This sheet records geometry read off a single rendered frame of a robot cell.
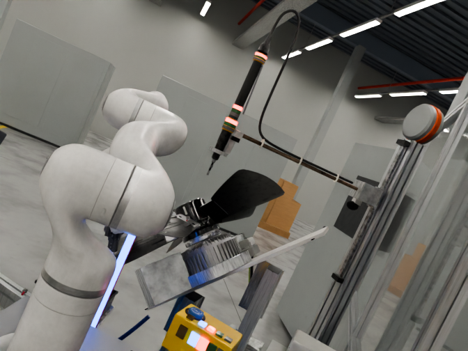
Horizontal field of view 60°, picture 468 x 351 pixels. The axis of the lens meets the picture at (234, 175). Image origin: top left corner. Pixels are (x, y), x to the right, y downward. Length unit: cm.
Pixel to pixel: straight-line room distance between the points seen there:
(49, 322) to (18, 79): 811
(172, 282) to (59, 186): 77
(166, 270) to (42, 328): 67
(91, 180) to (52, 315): 24
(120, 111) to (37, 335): 54
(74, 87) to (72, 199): 786
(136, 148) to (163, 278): 65
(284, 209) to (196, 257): 821
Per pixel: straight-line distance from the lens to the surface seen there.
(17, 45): 883
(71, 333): 81
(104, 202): 70
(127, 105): 107
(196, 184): 702
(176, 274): 141
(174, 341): 105
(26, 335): 83
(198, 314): 105
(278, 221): 964
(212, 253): 141
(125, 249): 113
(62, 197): 71
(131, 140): 87
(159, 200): 71
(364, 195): 163
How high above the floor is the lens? 150
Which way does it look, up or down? 4 degrees down
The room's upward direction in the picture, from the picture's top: 25 degrees clockwise
